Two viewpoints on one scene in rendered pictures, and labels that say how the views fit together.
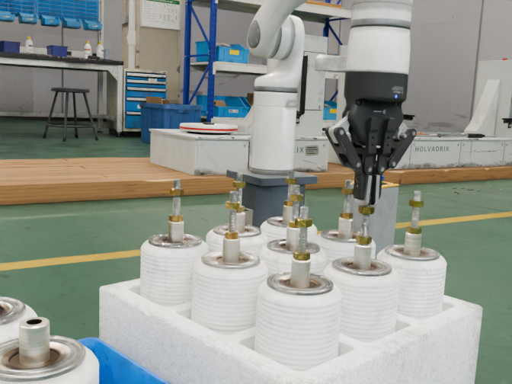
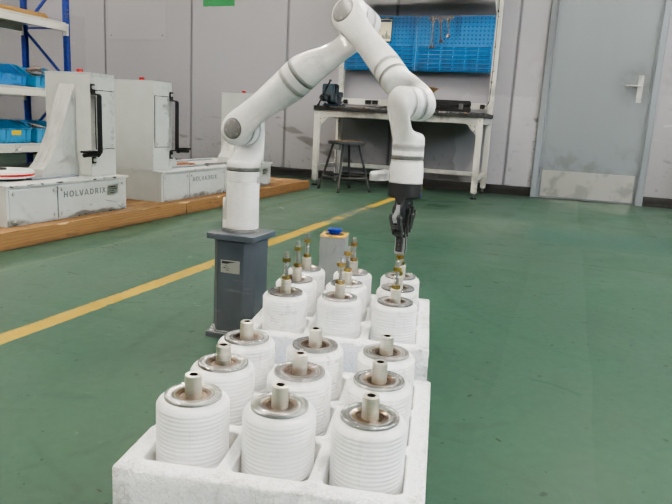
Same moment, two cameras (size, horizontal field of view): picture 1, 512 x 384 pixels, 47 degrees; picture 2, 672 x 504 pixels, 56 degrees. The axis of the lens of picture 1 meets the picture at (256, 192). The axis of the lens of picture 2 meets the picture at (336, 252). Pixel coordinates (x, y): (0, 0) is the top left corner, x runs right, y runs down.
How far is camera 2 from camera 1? 0.90 m
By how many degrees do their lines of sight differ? 37
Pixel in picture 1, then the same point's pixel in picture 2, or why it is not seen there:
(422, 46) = (132, 63)
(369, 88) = (411, 193)
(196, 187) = (16, 240)
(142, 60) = not seen: outside the picture
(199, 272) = (334, 306)
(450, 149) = (218, 177)
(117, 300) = not seen: hidden behind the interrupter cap
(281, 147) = (255, 212)
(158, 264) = (290, 308)
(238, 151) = (47, 197)
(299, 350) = (408, 335)
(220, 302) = (349, 321)
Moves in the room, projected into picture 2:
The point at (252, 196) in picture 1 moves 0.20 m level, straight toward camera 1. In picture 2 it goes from (238, 251) to (278, 267)
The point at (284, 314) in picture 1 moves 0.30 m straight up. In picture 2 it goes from (402, 318) to (413, 170)
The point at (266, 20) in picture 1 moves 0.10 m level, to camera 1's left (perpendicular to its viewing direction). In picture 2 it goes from (248, 120) to (213, 119)
